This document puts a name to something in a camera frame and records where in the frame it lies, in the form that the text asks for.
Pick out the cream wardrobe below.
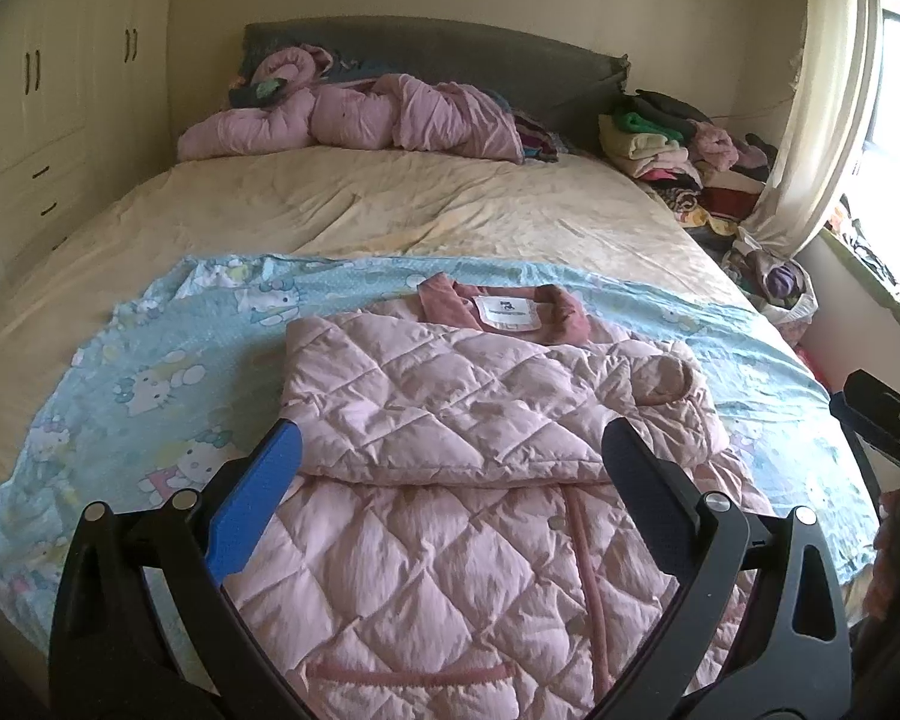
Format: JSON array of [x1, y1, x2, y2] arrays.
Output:
[[0, 0, 179, 245]]

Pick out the blue cartoon print sheet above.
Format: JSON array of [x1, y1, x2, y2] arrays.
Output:
[[0, 253, 882, 616]]

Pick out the clutter on window sill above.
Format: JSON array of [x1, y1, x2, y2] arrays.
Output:
[[825, 195, 900, 357]]

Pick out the cream curtain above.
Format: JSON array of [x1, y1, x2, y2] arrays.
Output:
[[741, 0, 883, 257]]

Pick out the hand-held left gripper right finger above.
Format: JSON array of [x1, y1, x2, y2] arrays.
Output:
[[602, 411, 853, 720]]

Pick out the dark grey green cloth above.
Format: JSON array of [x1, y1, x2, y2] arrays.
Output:
[[229, 75, 290, 108]]

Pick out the bed with cream bedsheet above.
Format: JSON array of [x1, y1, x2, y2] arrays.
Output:
[[0, 146, 882, 661]]

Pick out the colourful striped clothes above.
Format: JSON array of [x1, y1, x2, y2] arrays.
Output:
[[514, 112, 565, 163]]

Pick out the crumpled pink padded jacket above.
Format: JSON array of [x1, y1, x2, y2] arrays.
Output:
[[176, 45, 527, 163]]

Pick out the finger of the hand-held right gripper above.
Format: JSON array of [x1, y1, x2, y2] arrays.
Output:
[[831, 369, 900, 482]]

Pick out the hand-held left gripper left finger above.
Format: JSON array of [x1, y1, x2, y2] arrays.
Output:
[[49, 418, 317, 720]]

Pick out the person's right hand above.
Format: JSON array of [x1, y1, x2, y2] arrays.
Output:
[[874, 489, 900, 550]]

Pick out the plastic bag with purple clothes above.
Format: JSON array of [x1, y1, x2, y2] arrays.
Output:
[[727, 231, 820, 325]]

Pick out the pile of folded clothes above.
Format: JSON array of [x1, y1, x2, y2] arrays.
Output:
[[596, 88, 781, 241]]

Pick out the pink quilted jacket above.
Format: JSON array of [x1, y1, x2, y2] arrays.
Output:
[[217, 272, 782, 720]]

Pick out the grey padded headboard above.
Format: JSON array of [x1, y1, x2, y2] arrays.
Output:
[[241, 15, 631, 157]]

